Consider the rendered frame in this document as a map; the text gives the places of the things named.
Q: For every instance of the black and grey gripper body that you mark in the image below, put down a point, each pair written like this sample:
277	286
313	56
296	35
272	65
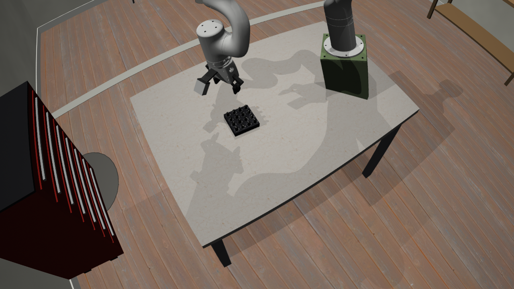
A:
226	71

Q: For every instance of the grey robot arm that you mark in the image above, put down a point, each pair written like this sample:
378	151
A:
219	46

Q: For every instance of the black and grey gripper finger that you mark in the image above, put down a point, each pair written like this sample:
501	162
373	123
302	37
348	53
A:
216	80
239	82

